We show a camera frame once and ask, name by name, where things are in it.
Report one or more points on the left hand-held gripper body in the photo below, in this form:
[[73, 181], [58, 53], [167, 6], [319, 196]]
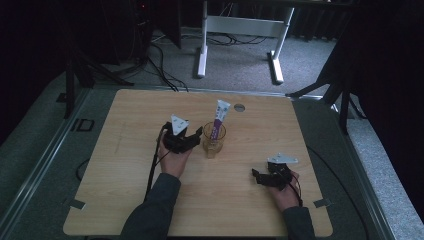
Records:
[[178, 138]]

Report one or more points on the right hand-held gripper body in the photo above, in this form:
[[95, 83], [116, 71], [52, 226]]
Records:
[[279, 171]]

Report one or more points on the amber glass cup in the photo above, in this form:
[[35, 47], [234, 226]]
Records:
[[214, 141]]

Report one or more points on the white and purple toothpaste tube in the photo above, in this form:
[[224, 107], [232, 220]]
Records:
[[219, 118]]

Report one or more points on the person's left hand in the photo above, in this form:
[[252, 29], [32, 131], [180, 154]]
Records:
[[173, 163]]

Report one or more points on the person's right hand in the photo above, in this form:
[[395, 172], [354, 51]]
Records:
[[286, 196]]

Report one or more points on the round grey table grommet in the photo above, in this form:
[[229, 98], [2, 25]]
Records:
[[239, 107]]

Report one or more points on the grey tape piece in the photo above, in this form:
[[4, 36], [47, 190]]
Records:
[[321, 202], [76, 203]]

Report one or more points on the black tripod stand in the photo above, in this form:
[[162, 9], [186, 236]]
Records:
[[336, 90], [75, 73]]

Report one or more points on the black floor bracket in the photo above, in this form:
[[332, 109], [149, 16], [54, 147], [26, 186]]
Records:
[[84, 125]]

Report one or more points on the white metal desk frame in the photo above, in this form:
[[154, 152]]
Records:
[[243, 26]]

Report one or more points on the metal floor rail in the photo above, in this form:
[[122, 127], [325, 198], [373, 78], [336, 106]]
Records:
[[40, 166]]

